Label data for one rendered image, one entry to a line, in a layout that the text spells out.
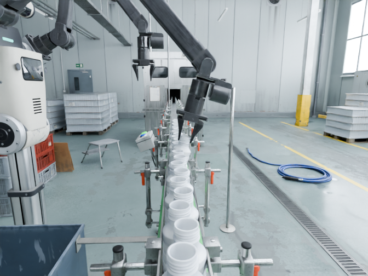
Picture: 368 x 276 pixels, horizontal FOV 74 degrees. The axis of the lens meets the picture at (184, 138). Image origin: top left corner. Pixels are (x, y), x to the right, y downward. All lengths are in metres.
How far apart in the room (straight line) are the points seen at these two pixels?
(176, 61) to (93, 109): 3.04
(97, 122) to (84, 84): 4.40
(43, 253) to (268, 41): 11.52
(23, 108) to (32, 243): 0.48
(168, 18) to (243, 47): 10.78
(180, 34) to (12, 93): 0.64
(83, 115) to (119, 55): 4.51
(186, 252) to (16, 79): 0.89
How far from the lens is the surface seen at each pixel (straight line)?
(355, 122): 7.26
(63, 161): 4.39
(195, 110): 0.77
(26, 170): 1.20
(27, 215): 1.26
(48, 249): 0.93
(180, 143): 0.80
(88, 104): 7.42
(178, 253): 0.34
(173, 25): 0.79
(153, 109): 5.49
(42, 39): 1.36
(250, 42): 11.65
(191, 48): 0.77
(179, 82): 5.49
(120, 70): 11.25
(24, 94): 1.09
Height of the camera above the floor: 1.36
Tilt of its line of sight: 12 degrees down
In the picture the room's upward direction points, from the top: straight up
